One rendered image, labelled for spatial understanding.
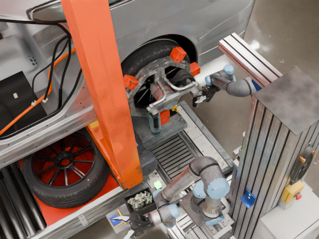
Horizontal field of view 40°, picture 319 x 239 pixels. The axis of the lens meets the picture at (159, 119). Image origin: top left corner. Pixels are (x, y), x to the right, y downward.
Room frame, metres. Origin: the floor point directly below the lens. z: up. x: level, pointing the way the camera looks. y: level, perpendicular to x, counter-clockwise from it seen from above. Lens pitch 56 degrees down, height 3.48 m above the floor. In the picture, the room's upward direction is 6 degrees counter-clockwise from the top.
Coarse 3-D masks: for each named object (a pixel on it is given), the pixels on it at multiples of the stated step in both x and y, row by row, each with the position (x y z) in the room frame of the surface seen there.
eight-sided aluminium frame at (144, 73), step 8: (168, 56) 2.11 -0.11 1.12; (152, 64) 2.05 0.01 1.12; (160, 64) 2.04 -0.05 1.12; (168, 64) 2.05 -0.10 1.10; (176, 64) 2.08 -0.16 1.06; (184, 64) 2.11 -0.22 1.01; (144, 72) 1.98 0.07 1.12; (152, 72) 1.99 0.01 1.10; (144, 80) 1.96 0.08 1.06; (184, 80) 2.16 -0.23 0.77; (136, 88) 1.93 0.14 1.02; (128, 96) 1.90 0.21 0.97; (136, 112) 1.91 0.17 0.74; (144, 112) 1.95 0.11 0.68
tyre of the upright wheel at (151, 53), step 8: (160, 40) 2.24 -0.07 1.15; (168, 40) 2.27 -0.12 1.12; (144, 48) 2.15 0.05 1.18; (152, 48) 2.15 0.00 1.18; (160, 48) 2.15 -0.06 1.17; (168, 48) 2.16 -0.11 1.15; (128, 56) 2.12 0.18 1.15; (136, 56) 2.10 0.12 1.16; (144, 56) 2.08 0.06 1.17; (152, 56) 2.09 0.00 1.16; (160, 56) 2.12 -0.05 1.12; (128, 64) 2.06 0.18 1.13; (136, 64) 2.04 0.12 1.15; (144, 64) 2.06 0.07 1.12; (128, 72) 2.01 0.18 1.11; (136, 72) 2.03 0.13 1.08
